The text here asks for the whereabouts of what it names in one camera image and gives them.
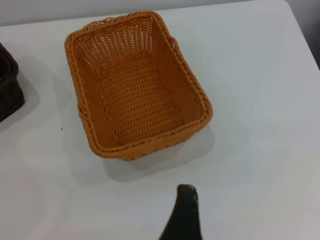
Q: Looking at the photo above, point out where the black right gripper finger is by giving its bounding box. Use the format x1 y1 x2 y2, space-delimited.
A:
156 184 209 240

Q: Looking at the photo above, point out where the black woven basket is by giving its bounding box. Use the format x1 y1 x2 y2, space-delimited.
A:
0 42 26 123

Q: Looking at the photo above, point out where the orange woven basket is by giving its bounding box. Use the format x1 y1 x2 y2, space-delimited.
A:
63 10 214 162

